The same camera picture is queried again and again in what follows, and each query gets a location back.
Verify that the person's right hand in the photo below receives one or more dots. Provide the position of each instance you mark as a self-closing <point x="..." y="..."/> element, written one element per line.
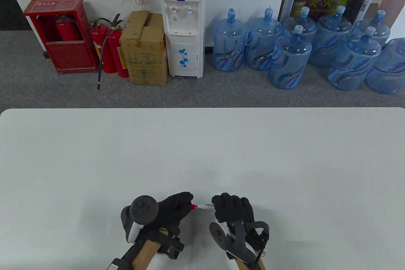
<point x="232" y="208"/>

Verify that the person's left hand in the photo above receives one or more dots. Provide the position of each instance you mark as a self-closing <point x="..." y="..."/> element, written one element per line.
<point x="172" y="208"/>

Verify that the white marker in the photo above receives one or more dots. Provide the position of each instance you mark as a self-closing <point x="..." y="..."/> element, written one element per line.
<point x="207" y="206"/>

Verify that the person's left forearm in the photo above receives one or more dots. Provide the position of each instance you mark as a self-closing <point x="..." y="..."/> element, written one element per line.
<point x="144" y="255"/>

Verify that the person's right forearm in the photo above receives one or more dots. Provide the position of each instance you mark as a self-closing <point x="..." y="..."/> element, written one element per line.
<point x="250" y="265"/>

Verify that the grey left hand controller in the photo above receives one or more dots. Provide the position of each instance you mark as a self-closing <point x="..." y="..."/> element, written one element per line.
<point x="142" y="211"/>

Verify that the grey hand controller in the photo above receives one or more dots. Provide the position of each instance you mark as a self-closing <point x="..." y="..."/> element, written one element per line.
<point x="234" y="241"/>
<point x="142" y="211"/>

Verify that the grey right hand controller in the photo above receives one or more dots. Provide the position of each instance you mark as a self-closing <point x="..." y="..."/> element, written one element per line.
<point x="234" y="241"/>

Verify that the brown cardboard box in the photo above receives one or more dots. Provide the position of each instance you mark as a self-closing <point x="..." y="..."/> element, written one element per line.
<point x="145" y="54"/>

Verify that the red fire extinguisher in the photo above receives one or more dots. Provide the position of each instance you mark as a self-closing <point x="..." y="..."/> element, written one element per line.
<point x="99" y="48"/>
<point x="120" y="58"/>
<point x="66" y="29"/>

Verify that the group of blue water jugs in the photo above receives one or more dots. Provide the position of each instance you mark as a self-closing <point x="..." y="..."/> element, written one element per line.
<point x="291" y="58"/>

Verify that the white water dispenser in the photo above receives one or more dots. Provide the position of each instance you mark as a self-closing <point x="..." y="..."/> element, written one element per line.
<point x="183" y="29"/>

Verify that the red fire extinguisher cabinet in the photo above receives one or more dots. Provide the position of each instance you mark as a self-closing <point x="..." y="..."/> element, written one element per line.
<point x="71" y="54"/>

